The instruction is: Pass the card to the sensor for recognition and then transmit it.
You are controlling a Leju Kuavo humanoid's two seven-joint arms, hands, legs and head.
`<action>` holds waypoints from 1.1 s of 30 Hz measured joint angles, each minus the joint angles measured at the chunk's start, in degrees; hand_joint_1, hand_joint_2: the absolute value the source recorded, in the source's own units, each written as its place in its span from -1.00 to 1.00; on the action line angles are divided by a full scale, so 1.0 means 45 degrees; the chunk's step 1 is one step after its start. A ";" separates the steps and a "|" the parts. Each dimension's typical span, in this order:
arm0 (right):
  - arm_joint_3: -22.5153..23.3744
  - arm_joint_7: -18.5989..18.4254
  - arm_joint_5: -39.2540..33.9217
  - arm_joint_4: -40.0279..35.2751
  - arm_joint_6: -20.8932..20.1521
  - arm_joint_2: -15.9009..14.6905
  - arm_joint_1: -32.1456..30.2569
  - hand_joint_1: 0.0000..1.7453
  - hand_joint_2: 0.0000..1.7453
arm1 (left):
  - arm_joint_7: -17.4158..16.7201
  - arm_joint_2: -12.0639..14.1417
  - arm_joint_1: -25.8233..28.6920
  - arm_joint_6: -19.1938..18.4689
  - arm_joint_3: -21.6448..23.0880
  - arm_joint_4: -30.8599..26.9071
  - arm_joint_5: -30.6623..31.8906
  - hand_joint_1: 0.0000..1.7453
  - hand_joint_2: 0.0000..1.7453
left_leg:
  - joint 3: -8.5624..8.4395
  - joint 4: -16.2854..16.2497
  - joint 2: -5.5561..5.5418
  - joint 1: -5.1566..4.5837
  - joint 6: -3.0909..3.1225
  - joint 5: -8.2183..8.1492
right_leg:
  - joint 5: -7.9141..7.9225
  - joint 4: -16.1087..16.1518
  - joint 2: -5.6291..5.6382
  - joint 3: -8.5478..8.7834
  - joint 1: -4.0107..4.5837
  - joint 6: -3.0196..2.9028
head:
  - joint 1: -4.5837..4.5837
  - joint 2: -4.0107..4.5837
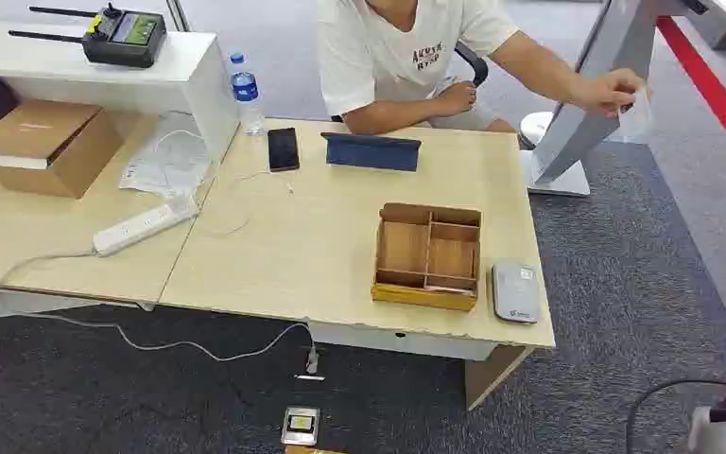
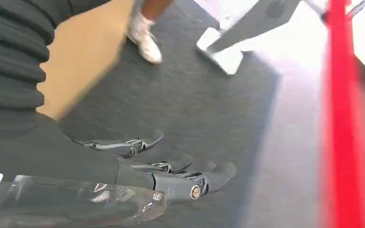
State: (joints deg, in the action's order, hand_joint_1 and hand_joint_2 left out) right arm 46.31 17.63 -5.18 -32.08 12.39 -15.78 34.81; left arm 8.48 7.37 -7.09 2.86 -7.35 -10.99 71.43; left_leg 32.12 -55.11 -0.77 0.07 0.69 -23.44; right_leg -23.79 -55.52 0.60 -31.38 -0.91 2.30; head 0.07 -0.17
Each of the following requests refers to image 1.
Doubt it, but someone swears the card in wooden box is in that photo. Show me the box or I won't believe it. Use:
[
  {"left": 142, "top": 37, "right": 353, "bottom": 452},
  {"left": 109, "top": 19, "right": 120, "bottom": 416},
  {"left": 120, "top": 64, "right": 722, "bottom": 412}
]
[{"left": 423, "top": 284, "right": 478, "bottom": 297}]

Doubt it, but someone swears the thin white charging cable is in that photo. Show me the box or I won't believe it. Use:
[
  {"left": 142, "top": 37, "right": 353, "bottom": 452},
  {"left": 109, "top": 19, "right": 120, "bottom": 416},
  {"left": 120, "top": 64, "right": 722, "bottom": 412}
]
[{"left": 199, "top": 168, "right": 295, "bottom": 239}]

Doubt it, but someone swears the white power strip cable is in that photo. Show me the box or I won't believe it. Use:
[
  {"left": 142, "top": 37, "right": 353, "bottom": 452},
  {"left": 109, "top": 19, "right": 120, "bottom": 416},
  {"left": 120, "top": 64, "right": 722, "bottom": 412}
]
[{"left": 0, "top": 249, "right": 98, "bottom": 304}]

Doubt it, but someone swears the blue tablet case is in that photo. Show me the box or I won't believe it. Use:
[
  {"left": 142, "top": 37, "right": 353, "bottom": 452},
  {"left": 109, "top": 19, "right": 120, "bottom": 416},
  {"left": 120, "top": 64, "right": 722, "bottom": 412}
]
[{"left": 320, "top": 131, "right": 424, "bottom": 173}]

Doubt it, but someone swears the clear water bottle blue cap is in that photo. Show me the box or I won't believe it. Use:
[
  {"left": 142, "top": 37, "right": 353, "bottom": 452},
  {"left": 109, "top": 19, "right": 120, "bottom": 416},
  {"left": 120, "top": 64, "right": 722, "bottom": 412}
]
[{"left": 228, "top": 51, "right": 268, "bottom": 136}]

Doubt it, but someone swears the wooden compartment box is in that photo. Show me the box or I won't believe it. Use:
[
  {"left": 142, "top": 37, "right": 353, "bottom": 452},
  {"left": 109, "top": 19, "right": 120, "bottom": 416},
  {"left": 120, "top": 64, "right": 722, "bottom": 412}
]
[{"left": 371, "top": 201, "right": 484, "bottom": 313}]

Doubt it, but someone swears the silver panel stand white base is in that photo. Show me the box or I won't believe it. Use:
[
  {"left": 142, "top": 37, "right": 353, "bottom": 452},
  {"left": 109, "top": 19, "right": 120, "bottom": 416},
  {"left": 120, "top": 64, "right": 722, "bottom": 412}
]
[{"left": 519, "top": 0, "right": 710, "bottom": 198}]

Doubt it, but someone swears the white power strip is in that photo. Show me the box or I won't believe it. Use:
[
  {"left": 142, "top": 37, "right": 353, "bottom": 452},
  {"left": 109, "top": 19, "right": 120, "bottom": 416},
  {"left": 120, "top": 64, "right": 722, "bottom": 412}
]
[{"left": 92, "top": 200, "right": 200, "bottom": 258}]

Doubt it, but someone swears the pale wooden desk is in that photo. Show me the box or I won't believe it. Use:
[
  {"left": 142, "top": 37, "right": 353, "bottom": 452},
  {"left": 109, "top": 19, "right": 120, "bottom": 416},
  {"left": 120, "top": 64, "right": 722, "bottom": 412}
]
[
  {"left": 158, "top": 117, "right": 557, "bottom": 412},
  {"left": 0, "top": 110, "right": 240, "bottom": 322}
]

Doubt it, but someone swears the white desk riser shelf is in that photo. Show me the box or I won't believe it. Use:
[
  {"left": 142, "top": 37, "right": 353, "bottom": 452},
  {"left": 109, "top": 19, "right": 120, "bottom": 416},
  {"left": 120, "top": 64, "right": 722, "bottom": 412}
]
[{"left": 0, "top": 21, "right": 240, "bottom": 166}]

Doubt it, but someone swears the white floor cable with plug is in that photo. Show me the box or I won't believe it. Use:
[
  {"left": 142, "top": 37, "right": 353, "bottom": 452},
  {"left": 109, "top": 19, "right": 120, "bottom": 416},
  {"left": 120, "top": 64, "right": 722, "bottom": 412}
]
[{"left": 21, "top": 311, "right": 321, "bottom": 377}]

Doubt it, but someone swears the person's left hand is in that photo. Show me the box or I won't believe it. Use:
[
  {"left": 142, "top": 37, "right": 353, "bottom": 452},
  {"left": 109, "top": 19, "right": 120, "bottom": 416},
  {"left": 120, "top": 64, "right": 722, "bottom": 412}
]
[{"left": 572, "top": 67, "right": 648, "bottom": 119}]

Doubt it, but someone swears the black smartphone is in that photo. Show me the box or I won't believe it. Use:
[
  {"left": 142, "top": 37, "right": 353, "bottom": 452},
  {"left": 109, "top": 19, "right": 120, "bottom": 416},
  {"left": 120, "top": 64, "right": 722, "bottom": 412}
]
[{"left": 267, "top": 127, "right": 302, "bottom": 173}]

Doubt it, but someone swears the black office chair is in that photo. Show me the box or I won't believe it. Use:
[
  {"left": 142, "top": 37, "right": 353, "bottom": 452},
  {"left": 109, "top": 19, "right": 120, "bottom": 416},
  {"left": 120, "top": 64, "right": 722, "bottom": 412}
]
[{"left": 454, "top": 42, "right": 490, "bottom": 88}]

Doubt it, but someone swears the clear plastic bag with cable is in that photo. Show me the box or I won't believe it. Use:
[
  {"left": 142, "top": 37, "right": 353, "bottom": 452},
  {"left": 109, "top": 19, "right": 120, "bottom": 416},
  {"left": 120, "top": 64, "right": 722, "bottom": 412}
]
[{"left": 117, "top": 112, "right": 216, "bottom": 200}]

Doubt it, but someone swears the round white floor base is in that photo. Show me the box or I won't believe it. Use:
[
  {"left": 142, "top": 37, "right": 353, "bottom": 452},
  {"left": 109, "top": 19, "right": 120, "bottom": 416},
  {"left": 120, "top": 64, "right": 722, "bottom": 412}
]
[{"left": 517, "top": 111, "right": 556, "bottom": 151}]

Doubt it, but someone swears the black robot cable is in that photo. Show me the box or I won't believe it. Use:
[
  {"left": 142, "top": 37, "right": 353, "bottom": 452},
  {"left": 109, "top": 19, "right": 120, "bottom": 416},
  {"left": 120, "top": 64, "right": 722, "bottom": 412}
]
[{"left": 624, "top": 378, "right": 726, "bottom": 454}]

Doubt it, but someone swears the brown cardboard box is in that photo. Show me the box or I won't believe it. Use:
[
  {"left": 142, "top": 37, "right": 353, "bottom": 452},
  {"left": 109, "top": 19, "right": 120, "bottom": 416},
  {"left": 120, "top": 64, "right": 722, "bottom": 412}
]
[{"left": 0, "top": 98, "right": 126, "bottom": 201}]

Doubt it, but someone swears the metal pole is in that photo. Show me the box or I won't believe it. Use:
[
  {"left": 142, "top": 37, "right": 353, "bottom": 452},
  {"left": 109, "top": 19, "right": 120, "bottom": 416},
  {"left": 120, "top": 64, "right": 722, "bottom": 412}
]
[{"left": 164, "top": 0, "right": 193, "bottom": 33}]

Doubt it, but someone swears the black remote controller with antennas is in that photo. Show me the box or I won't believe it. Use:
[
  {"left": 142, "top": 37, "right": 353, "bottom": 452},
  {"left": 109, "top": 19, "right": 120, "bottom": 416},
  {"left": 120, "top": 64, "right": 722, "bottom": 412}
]
[{"left": 8, "top": 3, "right": 168, "bottom": 69}]

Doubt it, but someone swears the person's right hand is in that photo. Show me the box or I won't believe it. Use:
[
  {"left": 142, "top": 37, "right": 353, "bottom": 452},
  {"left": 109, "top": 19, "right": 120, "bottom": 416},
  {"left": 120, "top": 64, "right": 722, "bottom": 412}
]
[{"left": 431, "top": 79, "right": 478, "bottom": 118}]

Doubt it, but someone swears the white card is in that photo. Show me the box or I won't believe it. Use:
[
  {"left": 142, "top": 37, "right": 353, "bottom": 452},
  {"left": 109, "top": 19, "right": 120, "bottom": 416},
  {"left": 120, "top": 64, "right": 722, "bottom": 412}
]
[{"left": 616, "top": 87, "right": 652, "bottom": 143}]

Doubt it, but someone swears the person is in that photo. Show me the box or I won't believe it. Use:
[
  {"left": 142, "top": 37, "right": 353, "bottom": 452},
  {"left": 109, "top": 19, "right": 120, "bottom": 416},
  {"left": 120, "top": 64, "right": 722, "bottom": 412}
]
[{"left": 317, "top": 0, "right": 652, "bottom": 136}]

